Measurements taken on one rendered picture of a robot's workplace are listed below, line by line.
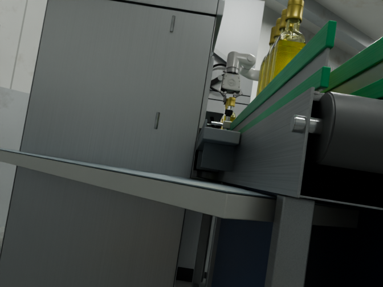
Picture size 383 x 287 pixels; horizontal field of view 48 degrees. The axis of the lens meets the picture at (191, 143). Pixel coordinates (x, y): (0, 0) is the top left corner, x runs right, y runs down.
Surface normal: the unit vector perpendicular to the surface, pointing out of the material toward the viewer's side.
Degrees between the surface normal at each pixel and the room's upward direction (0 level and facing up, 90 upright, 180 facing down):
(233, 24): 90
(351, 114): 67
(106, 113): 90
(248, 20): 90
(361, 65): 90
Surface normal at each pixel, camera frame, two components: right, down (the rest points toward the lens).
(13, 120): 0.64, 0.04
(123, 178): -0.75, -0.16
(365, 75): -0.99, -0.15
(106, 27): 0.02, -0.07
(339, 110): 0.07, -0.44
